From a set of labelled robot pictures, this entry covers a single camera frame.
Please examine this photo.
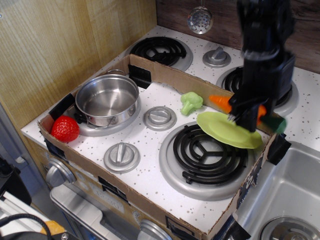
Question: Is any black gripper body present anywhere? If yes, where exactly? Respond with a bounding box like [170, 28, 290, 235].
[229, 51, 296, 108]

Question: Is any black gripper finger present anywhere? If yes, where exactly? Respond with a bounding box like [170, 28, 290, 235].
[263, 96, 277, 116]
[231, 105, 259, 133]

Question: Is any orange toy carrot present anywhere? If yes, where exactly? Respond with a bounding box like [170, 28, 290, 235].
[208, 94, 288, 135]

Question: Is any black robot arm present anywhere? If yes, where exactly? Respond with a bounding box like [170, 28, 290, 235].
[228, 0, 296, 133]

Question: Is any light green toy plate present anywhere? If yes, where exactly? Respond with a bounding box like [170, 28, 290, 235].
[196, 111, 263, 149]

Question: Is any back right black burner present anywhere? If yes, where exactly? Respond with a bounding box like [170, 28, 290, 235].
[216, 66, 299, 117]

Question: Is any black burner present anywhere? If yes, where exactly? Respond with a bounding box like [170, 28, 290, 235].
[126, 36, 193, 72]
[216, 66, 299, 117]
[159, 122, 256, 201]

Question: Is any silver back stove knob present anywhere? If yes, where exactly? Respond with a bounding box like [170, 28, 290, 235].
[202, 47, 231, 68]

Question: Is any silver stove knob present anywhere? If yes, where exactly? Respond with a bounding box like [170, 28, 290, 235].
[143, 106, 177, 132]
[202, 47, 231, 68]
[103, 142, 141, 174]

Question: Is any green toy broccoli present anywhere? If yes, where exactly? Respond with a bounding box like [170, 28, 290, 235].
[180, 92, 204, 116]

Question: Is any front right black burner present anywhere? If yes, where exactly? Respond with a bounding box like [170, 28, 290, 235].
[159, 122, 256, 201]

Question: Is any silver middle stove knob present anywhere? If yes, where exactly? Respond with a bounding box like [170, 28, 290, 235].
[143, 106, 177, 132]

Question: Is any hanging silver strainer ladle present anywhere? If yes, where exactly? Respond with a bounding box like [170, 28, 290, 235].
[187, 0, 214, 35]

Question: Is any silver toy sink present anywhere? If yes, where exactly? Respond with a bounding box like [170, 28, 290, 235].
[237, 142, 320, 240]

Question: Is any back left black burner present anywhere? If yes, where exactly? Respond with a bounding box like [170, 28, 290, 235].
[126, 36, 193, 72]

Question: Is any silver front stove knob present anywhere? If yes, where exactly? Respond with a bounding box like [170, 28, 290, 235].
[103, 142, 141, 174]

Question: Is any small steel pot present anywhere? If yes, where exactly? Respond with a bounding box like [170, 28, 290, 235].
[75, 74, 139, 129]

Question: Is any silver oven knob right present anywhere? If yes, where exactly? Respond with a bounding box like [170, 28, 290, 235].
[137, 219, 172, 240]

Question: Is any silver oven knob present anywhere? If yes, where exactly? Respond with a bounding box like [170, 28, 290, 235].
[45, 158, 76, 188]
[137, 219, 172, 240]

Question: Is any cardboard fence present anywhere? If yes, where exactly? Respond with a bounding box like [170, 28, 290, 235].
[38, 54, 276, 240]

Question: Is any red toy strawberry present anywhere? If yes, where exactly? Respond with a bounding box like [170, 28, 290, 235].
[50, 115, 80, 143]

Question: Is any silver oven knob left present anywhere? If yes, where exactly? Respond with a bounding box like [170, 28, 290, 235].
[45, 158, 76, 188]

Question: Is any orange yellow object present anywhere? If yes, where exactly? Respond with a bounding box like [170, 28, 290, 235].
[45, 220, 66, 236]

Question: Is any silver oven door handle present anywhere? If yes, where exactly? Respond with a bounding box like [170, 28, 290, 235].
[50, 185, 139, 240]

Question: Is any black cable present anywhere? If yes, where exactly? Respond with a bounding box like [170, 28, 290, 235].
[0, 213, 52, 240]

